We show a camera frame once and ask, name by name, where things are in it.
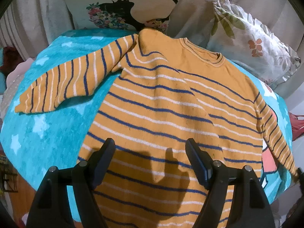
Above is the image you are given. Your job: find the pink dotted cushion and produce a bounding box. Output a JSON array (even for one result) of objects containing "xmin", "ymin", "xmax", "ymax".
[{"xmin": 1, "ymin": 58, "xmax": 34, "ymax": 120}]

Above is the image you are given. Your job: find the red cloth bag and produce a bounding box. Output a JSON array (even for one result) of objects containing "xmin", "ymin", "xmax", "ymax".
[{"xmin": 289, "ymin": 112, "xmax": 304, "ymax": 141}]

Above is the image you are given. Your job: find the orange wooden furniture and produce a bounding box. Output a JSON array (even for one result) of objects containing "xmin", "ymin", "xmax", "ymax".
[{"xmin": 1, "ymin": 155, "xmax": 35, "ymax": 227}]

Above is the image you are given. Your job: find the mustard striped knit sweater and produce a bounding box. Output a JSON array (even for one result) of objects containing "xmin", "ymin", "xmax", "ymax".
[{"xmin": 15, "ymin": 28, "xmax": 297, "ymax": 227}]

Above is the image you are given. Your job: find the dark red plush item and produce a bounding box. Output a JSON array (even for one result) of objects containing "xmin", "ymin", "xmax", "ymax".
[{"xmin": 1, "ymin": 46, "xmax": 24, "ymax": 77}]

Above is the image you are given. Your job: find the white pillow with black figure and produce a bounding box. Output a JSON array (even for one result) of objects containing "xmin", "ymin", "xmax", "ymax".
[{"xmin": 65, "ymin": 0, "xmax": 178, "ymax": 33}]

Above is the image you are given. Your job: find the white floral leaf pillow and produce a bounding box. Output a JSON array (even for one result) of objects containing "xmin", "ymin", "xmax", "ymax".
[{"xmin": 207, "ymin": 0, "xmax": 301, "ymax": 88}]

